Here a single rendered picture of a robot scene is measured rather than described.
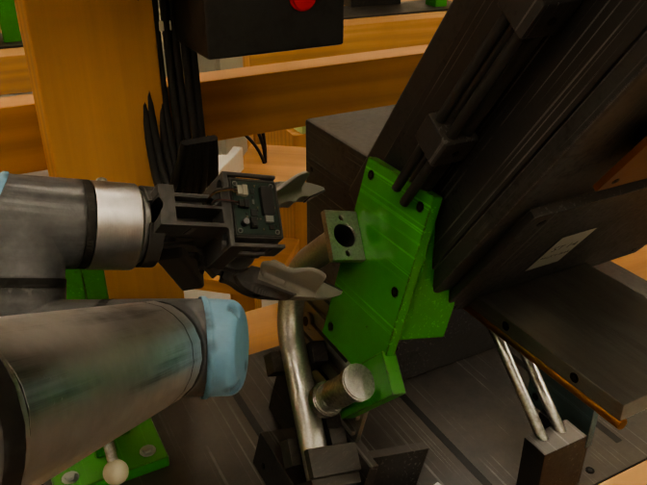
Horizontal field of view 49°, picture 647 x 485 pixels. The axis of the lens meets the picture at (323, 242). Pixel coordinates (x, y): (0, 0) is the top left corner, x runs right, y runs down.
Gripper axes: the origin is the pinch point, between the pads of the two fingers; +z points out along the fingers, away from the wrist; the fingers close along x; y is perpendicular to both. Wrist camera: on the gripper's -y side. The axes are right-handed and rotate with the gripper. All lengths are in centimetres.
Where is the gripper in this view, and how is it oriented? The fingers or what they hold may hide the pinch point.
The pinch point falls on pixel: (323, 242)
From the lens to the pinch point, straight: 73.0
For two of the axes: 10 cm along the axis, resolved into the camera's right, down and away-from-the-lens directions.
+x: -1.6, -9.3, 3.2
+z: 8.6, 0.3, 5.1
